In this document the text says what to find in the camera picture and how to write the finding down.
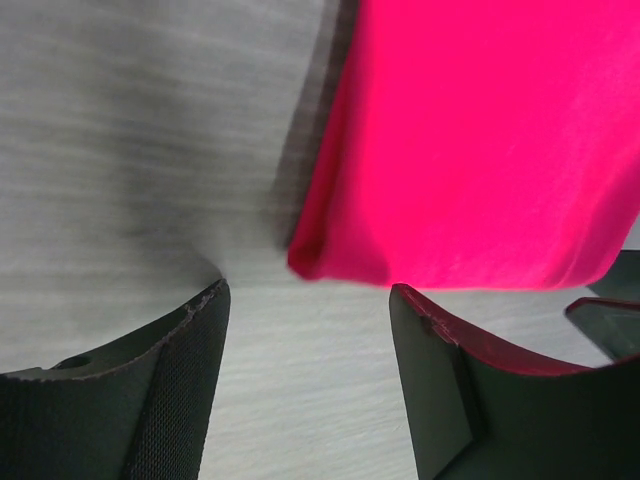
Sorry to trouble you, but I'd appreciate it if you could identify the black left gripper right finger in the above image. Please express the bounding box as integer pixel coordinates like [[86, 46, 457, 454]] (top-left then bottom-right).
[[389, 284, 639, 479]]

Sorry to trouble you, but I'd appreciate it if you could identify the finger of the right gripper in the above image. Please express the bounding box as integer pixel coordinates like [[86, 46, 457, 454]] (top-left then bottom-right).
[[565, 297, 639, 362]]

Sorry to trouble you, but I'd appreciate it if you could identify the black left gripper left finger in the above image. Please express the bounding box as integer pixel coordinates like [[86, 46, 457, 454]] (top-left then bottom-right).
[[1, 279, 230, 479]]

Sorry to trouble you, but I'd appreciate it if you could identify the red t shirt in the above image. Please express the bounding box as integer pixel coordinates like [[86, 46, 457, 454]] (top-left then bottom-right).
[[288, 1, 639, 290]]

